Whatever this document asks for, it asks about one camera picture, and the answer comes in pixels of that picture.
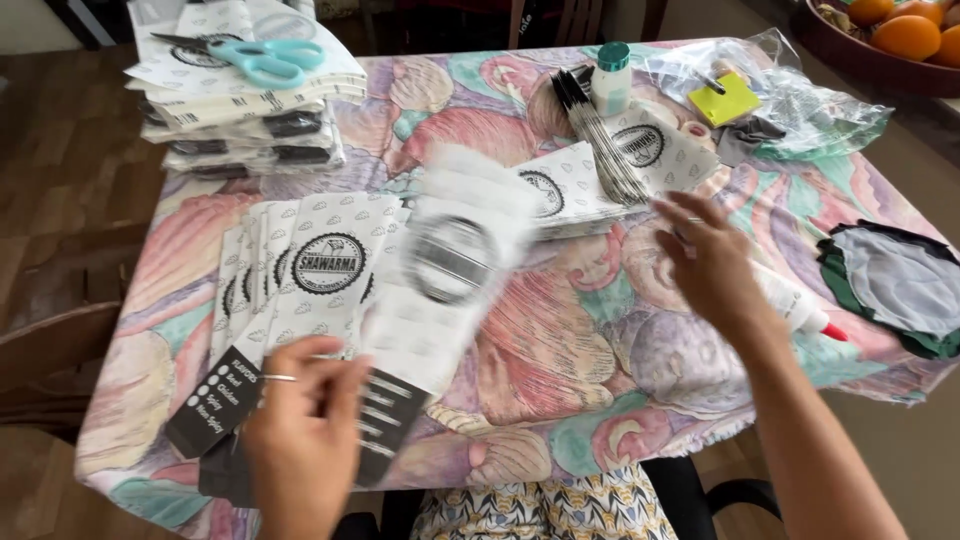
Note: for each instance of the pastel shell print tablecloth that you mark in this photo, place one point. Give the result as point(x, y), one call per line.
point(555, 360)

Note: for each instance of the person's right fingers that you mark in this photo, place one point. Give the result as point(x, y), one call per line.
point(686, 225)

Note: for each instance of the green fabric piece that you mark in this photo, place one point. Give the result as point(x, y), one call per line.
point(838, 283)

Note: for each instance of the wooden chair with slatted back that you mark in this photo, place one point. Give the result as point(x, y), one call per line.
point(570, 19)

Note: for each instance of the fanned row of paper bags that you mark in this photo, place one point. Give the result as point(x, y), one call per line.
point(322, 262)

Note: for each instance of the grey cloth scrap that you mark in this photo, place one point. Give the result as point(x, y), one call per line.
point(746, 139)

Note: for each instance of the clear crumpled plastic bag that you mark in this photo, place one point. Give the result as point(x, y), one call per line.
point(817, 105)

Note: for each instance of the person's right hand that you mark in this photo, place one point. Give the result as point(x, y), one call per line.
point(712, 270)

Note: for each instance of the person's left hand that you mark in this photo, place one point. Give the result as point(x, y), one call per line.
point(300, 442)

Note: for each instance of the stack of bundled paper bags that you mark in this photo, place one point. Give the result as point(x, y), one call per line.
point(225, 112)

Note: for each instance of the dark brown fruit bowl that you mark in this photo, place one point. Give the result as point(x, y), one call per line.
point(847, 64)

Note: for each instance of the white glue bottle red cap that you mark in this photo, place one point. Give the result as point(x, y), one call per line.
point(787, 300)

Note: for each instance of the white bottle with teal cap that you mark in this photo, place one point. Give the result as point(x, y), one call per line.
point(611, 86)

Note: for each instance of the grey fabric circle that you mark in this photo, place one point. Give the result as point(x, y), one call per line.
point(900, 285)

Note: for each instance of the small pile of paper bags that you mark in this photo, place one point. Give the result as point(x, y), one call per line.
point(559, 191)

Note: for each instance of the bundle of black tipped sticks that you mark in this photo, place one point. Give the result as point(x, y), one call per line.
point(600, 142)

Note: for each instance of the black pen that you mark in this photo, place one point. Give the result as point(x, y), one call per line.
point(712, 83)

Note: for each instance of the orange fruit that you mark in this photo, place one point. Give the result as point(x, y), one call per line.
point(906, 36)
point(949, 46)
point(919, 7)
point(870, 9)

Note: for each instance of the person's patterned dress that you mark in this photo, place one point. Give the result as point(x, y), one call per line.
point(540, 510)

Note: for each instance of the dark wooden chair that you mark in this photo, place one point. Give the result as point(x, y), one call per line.
point(52, 367)

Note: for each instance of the white printed paper wrapper bag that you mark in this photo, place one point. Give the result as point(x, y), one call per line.
point(442, 285)
point(660, 154)

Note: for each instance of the yellow sticky note pad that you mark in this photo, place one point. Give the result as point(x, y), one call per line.
point(726, 103)

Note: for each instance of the black fabric piece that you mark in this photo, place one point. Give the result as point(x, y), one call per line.
point(889, 227)

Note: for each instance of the clear tape roll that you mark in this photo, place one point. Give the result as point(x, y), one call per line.
point(696, 131)

